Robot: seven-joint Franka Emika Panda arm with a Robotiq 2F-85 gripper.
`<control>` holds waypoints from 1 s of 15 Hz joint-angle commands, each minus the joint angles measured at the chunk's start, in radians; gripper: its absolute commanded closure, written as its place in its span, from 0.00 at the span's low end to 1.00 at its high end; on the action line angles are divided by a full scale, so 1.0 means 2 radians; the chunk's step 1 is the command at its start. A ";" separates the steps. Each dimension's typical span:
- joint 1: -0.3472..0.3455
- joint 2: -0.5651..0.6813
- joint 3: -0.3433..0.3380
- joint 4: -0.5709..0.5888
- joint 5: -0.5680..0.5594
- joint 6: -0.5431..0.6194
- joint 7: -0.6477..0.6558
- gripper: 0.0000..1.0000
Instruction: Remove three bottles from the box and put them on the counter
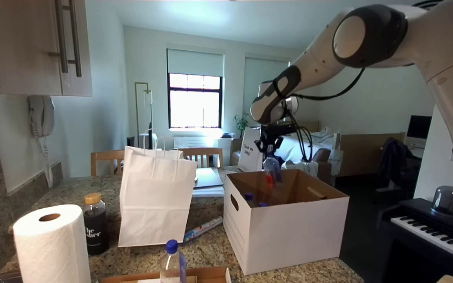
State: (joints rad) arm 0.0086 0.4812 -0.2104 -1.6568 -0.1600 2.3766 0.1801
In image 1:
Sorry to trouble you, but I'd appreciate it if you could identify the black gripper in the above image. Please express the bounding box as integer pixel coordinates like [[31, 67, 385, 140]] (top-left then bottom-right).
[[256, 121, 300, 162]]

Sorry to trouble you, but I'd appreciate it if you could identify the white cardboard box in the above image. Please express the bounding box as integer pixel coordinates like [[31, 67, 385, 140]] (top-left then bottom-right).
[[223, 168, 353, 277]]

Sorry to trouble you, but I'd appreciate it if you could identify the small labelled cardboard box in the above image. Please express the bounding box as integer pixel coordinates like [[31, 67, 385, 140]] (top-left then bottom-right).
[[100, 266, 234, 283]]

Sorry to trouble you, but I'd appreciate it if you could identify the small printed white bag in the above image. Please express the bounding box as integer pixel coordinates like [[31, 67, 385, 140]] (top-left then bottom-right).
[[238, 126, 267, 174]]

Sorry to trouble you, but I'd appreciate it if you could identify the green potted plant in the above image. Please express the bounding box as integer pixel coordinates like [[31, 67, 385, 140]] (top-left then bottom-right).
[[234, 111, 254, 140]]

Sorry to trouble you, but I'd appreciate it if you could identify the bed with white bedding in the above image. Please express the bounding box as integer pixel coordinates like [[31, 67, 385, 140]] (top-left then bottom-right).
[[289, 127, 345, 177]]

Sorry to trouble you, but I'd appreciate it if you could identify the wooden dining chair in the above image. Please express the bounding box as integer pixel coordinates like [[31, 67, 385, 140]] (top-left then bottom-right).
[[178, 146, 226, 170], [90, 149, 128, 179]]

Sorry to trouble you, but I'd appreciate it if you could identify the white radiator cover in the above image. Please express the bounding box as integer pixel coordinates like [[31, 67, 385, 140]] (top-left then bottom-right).
[[172, 133, 238, 154]]

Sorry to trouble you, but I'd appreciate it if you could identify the window with closed blind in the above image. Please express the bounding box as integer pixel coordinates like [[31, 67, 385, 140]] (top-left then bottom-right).
[[243, 55, 293, 129]]

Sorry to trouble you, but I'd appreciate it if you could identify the wooden headboard panel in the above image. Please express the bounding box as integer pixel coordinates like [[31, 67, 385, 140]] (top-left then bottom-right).
[[336, 130, 408, 177]]

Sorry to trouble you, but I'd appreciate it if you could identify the black framed window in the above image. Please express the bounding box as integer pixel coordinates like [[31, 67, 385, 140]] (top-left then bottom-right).
[[166, 71, 226, 132]]

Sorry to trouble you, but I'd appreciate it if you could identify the white roller blind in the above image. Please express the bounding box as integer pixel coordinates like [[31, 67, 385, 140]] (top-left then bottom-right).
[[166, 47, 227, 78]]

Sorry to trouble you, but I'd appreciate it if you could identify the dark chair with clothes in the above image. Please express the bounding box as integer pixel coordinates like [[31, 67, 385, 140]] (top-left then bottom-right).
[[375, 135, 419, 193]]

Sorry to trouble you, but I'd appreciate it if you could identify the thin metal stand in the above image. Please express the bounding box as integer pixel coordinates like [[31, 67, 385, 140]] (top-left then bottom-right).
[[134, 80, 156, 151]]

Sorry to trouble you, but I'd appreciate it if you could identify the white paper bag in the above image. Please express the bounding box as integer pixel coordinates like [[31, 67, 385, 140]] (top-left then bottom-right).
[[117, 144, 199, 250]]

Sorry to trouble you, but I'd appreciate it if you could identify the dark computer monitor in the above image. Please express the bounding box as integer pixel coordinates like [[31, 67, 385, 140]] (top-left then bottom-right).
[[407, 113, 433, 143]]

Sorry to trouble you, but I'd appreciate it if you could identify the black piano keyboard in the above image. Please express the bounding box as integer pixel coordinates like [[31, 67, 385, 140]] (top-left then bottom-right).
[[380, 196, 453, 283]]

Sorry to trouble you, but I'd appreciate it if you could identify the shiny metal kettle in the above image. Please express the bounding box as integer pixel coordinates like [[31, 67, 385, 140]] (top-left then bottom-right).
[[430, 184, 453, 215]]

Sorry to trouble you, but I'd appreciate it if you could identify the dark jar gold lid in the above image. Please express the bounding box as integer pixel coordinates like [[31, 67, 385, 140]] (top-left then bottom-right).
[[83, 192, 111, 258]]

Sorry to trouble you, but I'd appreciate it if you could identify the white paper towel roll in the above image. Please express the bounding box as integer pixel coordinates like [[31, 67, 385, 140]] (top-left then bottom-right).
[[12, 203, 94, 283]]

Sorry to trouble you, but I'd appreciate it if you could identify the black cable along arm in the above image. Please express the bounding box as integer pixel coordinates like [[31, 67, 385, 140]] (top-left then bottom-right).
[[289, 66, 367, 102]]

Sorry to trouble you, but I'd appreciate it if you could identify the metal cabinet handle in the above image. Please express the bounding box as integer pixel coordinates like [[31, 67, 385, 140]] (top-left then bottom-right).
[[53, 0, 72, 75], [68, 0, 86, 78]]

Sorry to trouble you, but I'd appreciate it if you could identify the white wall phone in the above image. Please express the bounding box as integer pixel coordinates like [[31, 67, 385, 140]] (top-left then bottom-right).
[[27, 94, 57, 190]]

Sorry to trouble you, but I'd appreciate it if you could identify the wooden wall cabinet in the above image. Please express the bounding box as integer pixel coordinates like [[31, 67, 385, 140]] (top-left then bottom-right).
[[0, 0, 94, 97]]

